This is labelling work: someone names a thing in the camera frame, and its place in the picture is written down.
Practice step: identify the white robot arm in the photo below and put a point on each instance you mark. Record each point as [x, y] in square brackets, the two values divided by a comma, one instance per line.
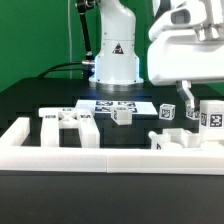
[117, 65]

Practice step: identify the black pole with clamp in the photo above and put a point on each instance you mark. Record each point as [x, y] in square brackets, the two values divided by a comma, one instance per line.
[82, 7]

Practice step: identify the white chair seat part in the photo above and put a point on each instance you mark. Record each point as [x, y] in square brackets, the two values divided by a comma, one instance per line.
[174, 139]

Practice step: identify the white chair back part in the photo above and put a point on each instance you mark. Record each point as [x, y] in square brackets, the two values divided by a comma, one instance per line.
[54, 119]

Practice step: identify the white U-shaped frame fence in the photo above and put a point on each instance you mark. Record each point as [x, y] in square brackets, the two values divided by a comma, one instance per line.
[208, 159]

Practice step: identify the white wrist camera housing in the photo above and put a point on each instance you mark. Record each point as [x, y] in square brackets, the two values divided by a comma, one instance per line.
[182, 15]

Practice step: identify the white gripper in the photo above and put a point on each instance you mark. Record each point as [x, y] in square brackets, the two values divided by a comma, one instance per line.
[176, 54]

